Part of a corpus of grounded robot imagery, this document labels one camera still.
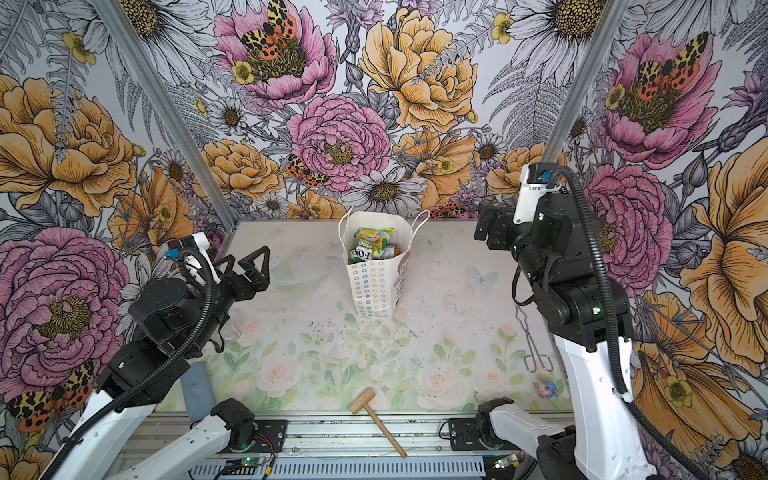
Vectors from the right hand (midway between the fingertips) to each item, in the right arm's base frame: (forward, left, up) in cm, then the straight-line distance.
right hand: (499, 216), depth 57 cm
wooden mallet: (-20, +29, -45) cm, 57 cm away
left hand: (-2, +48, -9) cm, 49 cm away
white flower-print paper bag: (+6, +25, -30) cm, 39 cm away
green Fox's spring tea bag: (+16, +26, -25) cm, 40 cm away
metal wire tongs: (-10, -19, -48) cm, 53 cm away
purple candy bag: (+17, +20, -30) cm, 40 cm away
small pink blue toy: (-19, -18, -42) cm, 50 cm away
